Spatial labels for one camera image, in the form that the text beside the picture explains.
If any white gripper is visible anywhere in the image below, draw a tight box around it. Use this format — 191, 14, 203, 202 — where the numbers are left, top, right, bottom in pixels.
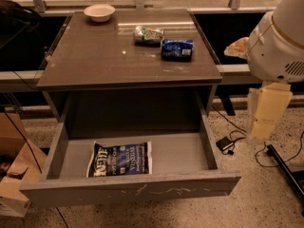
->
224, 11, 304, 143

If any blue Kettle chip bag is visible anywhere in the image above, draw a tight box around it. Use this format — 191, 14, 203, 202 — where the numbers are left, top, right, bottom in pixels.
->
86, 142, 152, 178

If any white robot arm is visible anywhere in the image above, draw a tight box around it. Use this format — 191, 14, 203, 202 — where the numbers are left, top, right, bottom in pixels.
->
224, 0, 304, 144

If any blue snack bag on counter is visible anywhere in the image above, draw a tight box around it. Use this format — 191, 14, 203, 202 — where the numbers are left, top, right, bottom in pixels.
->
161, 39, 194, 61

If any open grey top drawer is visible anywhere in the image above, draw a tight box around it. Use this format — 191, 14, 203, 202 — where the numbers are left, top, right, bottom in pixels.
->
19, 92, 242, 209

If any grey cabinet counter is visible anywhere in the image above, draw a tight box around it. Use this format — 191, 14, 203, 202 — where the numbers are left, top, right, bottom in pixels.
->
37, 9, 221, 138

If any black bag on left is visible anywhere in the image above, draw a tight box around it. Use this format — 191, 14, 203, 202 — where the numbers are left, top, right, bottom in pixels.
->
0, 0, 41, 49

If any black power adapter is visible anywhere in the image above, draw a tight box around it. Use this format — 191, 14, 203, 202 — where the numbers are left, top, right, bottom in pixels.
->
216, 137, 233, 151

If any black stand base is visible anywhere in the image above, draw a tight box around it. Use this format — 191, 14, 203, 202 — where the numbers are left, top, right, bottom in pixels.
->
267, 144, 304, 204

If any white bowl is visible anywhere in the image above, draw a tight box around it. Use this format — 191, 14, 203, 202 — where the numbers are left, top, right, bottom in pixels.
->
84, 4, 115, 23

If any brown cardboard box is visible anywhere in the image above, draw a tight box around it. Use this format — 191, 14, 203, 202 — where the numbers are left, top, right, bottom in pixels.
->
0, 113, 47, 218

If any black floor cable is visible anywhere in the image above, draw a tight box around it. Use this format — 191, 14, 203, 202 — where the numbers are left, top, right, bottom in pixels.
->
212, 104, 304, 168

